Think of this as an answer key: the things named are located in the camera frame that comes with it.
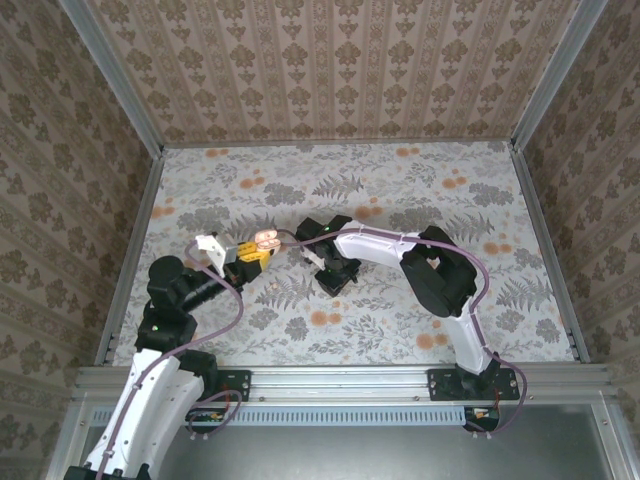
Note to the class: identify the aluminium table side rail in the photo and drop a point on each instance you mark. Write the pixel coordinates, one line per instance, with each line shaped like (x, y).
(534, 200)
(142, 215)

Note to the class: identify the pink earbud charging case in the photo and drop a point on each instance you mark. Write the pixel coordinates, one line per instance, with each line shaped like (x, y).
(267, 240)

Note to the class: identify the grey metal sheet panel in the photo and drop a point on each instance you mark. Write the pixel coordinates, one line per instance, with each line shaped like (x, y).
(325, 455)

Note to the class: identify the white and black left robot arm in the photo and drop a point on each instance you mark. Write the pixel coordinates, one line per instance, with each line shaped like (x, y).
(150, 395)

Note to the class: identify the aluminium corner post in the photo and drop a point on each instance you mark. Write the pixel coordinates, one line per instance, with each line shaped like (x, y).
(115, 75)
(555, 75)

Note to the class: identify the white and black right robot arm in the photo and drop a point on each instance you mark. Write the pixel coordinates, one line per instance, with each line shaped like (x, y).
(375, 245)

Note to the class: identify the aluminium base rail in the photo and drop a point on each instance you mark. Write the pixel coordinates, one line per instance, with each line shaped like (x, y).
(340, 382)

